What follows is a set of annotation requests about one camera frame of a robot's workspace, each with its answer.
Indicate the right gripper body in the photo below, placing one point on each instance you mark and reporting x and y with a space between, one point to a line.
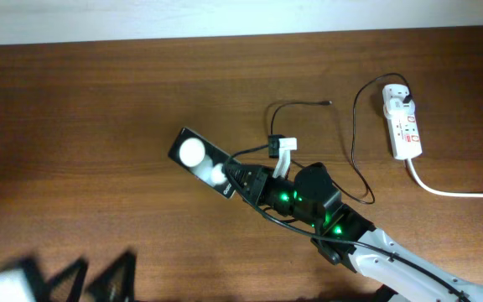
262 189

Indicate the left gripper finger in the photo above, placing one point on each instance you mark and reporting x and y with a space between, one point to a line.
116 283
67 285

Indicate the black Galaxy flip phone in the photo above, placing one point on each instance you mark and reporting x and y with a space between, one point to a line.
202 159

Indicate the white power strip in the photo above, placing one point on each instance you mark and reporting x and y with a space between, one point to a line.
403 131

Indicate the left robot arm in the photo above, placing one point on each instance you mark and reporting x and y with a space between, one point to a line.
22 279

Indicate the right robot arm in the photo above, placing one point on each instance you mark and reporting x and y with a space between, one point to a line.
342 235

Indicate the white USB charger plug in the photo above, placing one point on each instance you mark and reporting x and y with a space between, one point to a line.
395 107

